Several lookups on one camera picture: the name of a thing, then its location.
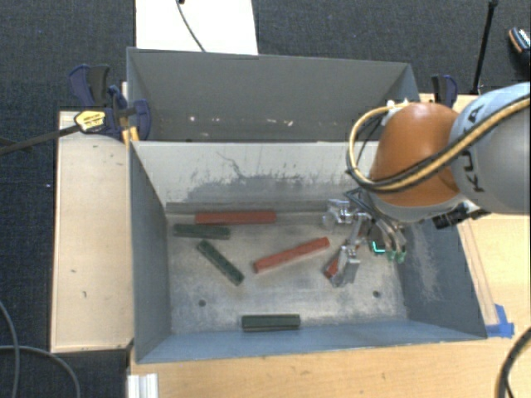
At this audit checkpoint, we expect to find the grey metal bin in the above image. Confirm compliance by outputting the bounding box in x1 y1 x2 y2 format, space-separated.
125 46 489 365

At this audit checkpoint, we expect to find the black cylinder on white bracket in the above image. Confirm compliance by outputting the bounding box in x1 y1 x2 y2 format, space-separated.
432 202 479 231

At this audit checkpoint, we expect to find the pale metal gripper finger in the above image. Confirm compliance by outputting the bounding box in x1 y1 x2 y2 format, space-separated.
319 198 356 229
329 244 362 289

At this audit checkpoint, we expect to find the dark green flat block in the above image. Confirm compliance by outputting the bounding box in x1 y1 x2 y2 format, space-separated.
241 313 302 333
172 223 231 240
195 239 246 287

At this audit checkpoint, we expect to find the pale wood board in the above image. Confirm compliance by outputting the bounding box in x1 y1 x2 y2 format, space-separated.
50 111 136 354

